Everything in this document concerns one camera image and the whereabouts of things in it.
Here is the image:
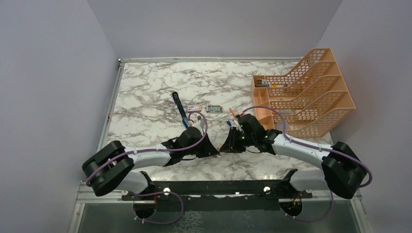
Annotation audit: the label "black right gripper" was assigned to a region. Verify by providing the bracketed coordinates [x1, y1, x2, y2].
[220, 126, 256, 153]

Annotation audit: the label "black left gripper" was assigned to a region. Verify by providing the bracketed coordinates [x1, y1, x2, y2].
[183, 133, 219, 158]

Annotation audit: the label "grey staple strips tray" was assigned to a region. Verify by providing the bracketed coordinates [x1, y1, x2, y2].
[206, 105, 223, 114]

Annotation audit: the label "red white staple box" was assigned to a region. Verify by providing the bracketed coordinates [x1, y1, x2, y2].
[187, 104, 201, 112]

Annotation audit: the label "blue stapler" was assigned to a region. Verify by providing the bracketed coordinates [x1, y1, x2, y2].
[172, 91, 189, 129]

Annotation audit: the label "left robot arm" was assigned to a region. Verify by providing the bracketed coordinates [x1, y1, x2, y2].
[82, 127, 219, 200]

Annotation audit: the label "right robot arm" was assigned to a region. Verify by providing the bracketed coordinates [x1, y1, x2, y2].
[219, 114, 367, 199]

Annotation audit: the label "salmon pink pen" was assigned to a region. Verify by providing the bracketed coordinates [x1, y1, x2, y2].
[229, 108, 237, 117]

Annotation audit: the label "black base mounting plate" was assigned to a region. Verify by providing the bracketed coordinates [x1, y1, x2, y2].
[121, 169, 312, 212]

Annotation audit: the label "grey eraser in organizer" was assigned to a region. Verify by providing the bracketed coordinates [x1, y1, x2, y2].
[278, 109, 294, 115]

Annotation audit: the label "black binder clips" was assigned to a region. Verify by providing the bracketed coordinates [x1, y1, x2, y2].
[255, 79, 271, 88]

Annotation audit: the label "yellow capped marker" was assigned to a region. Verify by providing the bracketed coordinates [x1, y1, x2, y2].
[271, 84, 288, 88]

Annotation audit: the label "peach plastic file organizer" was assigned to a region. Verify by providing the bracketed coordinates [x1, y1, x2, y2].
[250, 48, 356, 138]

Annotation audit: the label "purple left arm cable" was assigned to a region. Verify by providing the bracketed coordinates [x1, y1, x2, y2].
[86, 111, 208, 225]

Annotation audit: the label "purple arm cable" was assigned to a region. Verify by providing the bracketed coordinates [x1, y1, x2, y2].
[86, 111, 208, 225]
[239, 105, 373, 222]

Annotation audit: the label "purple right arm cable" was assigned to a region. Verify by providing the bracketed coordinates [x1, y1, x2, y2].
[239, 105, 373, 222]

